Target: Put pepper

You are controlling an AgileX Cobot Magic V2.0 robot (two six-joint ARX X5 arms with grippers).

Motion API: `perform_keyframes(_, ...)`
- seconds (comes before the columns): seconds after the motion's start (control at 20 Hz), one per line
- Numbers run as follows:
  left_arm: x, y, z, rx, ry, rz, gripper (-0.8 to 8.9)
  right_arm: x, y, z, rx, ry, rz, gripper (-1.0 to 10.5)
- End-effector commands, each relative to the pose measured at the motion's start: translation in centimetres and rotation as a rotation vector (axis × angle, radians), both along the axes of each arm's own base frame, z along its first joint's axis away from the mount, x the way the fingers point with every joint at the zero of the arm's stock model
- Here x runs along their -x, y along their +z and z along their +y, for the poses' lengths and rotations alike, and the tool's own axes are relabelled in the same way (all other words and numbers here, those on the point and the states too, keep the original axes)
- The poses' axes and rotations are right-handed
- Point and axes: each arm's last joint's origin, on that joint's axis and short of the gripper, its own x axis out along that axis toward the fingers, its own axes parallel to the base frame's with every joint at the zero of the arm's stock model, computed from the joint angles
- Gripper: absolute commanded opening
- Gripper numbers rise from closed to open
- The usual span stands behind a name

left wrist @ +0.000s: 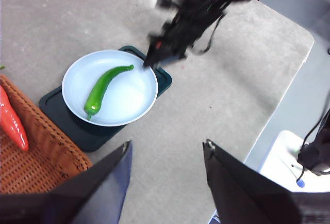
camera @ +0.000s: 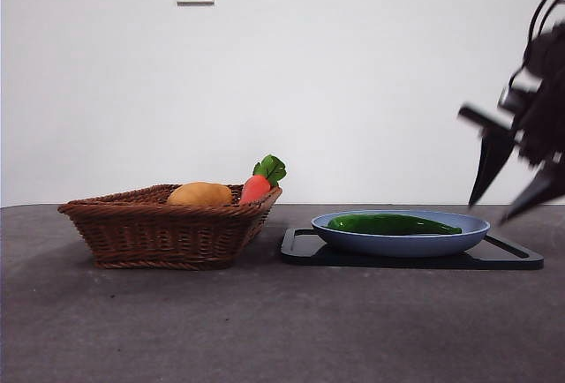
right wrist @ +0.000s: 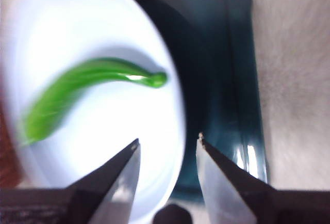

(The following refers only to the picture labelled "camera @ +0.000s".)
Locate black rectangular tray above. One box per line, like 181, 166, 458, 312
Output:
280, 226, 545, 272

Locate blue round plate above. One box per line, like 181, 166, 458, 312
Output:
311, 210, 491, 259

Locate orange plush carrot, green leaves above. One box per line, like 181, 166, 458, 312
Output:
239, 154, 288, 206

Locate tan potato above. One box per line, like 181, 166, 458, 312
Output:
167, 182, 233, 207

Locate long green pepper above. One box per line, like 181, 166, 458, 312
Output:
327, 213, 463, 237

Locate brown wicker basket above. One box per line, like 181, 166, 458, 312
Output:
57, 183, 283, 270

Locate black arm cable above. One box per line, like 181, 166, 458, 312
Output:
528, 0, 565, 49

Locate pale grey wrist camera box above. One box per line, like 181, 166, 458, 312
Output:
497, 69, 542, 113

